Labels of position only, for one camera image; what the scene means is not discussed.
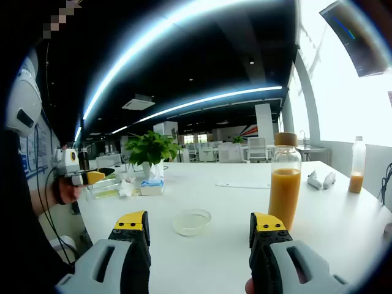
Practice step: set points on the glass bottle orange culture medium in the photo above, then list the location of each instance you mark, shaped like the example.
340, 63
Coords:
284, 196

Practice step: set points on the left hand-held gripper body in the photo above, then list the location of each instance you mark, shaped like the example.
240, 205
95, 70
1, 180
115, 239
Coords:
65, 160

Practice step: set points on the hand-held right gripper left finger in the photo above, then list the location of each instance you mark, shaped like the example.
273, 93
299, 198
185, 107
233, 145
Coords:
92, 269

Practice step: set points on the green potted plant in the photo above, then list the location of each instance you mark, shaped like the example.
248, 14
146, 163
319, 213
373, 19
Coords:
150, 150

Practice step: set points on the steel sink with faucet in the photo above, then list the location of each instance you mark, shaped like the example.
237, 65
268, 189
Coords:
312, 150

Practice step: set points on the clear Petri dish lid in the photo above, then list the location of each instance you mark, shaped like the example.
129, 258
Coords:
192, 217

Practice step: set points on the large black wall monitor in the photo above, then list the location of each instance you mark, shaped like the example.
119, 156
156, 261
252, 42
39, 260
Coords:
358, 36

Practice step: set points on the blue white tissue box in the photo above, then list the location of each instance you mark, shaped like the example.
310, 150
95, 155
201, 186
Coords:
151, 187

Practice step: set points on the white table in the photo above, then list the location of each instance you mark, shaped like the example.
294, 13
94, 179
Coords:
199, 263

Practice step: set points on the white handheld device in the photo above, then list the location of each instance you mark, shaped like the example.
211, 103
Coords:
329, 180
314, 180

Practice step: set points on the white office chair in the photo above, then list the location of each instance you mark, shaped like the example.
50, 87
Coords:
231, 153
256, 149

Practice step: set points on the ceiling air conditioner unit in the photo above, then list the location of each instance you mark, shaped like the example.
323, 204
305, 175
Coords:
138, 102

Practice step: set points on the wooden bottle cap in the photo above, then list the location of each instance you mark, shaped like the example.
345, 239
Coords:
285, 138

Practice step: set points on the person's right hand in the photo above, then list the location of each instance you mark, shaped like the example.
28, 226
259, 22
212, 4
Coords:
250, 287

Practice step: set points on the person's left hand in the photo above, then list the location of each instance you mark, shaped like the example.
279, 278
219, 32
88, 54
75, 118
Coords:
65, 191

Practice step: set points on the white chest-worn device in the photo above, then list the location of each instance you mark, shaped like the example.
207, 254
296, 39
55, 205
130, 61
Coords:
24, 98

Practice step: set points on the person's dark clothing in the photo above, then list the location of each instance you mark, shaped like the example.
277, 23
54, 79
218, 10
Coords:
18, 245

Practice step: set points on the clear glass Petri dish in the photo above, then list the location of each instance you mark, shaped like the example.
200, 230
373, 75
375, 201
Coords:
191, 230

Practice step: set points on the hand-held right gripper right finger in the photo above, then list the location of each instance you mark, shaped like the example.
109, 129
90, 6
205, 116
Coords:
309, 269

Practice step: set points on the small plastic bottle orange liquid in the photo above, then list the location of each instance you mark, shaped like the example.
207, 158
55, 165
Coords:
356, 171

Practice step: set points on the crumpled white tissue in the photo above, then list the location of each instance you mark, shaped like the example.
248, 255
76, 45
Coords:
126, 187

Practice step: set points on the long ceiling light strip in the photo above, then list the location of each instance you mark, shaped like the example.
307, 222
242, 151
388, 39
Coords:
147, 46
199, 102

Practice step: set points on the clear container yellowish liquid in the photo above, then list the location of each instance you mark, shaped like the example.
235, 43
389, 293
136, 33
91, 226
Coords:
102, 190

